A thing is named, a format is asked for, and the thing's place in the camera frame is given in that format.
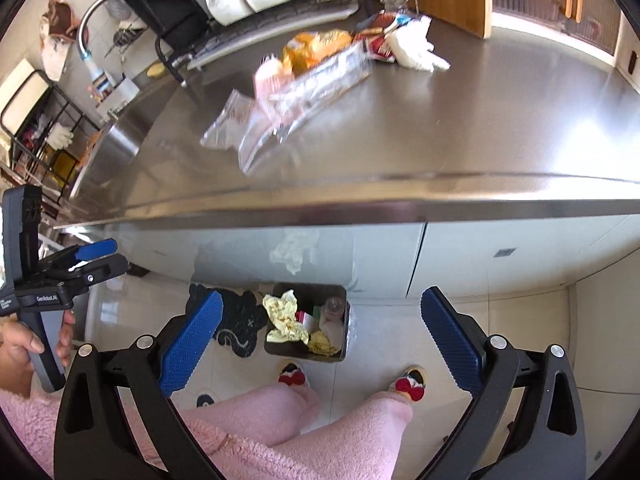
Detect red brown snack bag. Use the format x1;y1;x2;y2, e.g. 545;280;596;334
352;11;412;63

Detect stainless steel sink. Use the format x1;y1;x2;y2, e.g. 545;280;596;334
68;116;148;200

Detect black metal shelf cart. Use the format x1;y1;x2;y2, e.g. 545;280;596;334
1;60;99;203

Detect white tissue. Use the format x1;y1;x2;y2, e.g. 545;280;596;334
385;15;450;73

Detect hanging brown white cloth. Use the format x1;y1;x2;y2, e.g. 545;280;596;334
39;0;79;82

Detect pink fleece legs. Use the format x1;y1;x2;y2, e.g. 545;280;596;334
0;382;416;480

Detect black dish rack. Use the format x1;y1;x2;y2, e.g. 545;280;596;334
124;0;373;80

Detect white cabinet with ribbed doors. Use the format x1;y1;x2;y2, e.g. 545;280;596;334
491;0;639;77

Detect person's left hand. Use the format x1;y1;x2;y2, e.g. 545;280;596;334
0;310;76;399

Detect small clear white wrapper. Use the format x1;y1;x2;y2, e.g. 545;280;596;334
201;90;255;151

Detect dark trash bin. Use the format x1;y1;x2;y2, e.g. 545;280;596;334
262;283;355;363

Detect red slipper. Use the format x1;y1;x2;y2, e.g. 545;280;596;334
390;365;427;403
278;362;308;387

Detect white paper towel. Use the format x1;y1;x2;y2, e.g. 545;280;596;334
319;318;345;351

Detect steel faucet with hose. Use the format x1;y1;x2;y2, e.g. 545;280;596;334
77;0;115;99

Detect left red slipper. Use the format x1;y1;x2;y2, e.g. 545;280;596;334
278;362;308;387

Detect pink clear bottle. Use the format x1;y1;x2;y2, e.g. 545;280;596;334
254;54;292;119

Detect white toothbrush cup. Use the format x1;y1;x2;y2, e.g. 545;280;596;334
96;77;140;120

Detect wire sponge basket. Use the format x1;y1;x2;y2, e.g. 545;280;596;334
105;25;146;56

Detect right red slipper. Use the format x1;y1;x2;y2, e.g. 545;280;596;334
390;365;427;403

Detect yellow soap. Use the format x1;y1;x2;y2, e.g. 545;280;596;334
146;62;166;79

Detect yellow paper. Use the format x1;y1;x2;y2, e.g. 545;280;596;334
262;289;309;344
307;330;342;358

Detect orange snack bag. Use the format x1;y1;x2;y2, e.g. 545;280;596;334
282;29;352;76

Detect yellow paper front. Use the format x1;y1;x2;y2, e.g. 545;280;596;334
307;330;342;358

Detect clear bottle red cap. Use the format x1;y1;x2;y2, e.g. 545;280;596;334
321;297;347;322

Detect long clear plastic wrapper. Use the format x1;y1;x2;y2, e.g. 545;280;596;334
236;41;377;177

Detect black cat floor mat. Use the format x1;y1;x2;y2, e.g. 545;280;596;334
186;284;268;359

